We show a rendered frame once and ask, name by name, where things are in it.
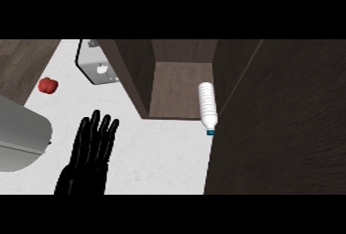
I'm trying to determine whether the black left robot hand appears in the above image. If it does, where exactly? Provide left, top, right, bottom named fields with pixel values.
left=53, top=109, right=121, bottom=196

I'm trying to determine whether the dark wooden cabinet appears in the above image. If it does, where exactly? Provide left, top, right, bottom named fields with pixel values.
left=97, top=39, right=263, bottom=121

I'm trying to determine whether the white plastic water bottle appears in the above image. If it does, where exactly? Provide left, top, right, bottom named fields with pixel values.
left=196, top=81, right=218, bottom=136

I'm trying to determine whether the dark wooden cabinet door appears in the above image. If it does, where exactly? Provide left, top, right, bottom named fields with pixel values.
left=202, top=39, right=346, bottom=196

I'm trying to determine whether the pale grey rounded appliance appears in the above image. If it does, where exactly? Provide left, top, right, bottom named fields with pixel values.
left=0, top=94, right=54, bottom=173

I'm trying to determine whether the red bell pepper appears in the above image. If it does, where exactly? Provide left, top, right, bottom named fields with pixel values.
left=36, top=77, right=60, bottom=95

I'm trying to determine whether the brown wooden panel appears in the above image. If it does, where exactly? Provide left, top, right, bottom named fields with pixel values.
left=0, top=39, right=62, bottom=107

